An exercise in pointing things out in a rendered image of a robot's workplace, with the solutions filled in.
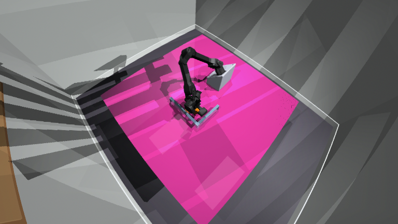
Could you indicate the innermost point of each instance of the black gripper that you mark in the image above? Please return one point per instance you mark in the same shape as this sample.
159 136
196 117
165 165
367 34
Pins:
202 111

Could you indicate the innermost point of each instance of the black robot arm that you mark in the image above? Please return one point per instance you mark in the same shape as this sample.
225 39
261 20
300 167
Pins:
189 87

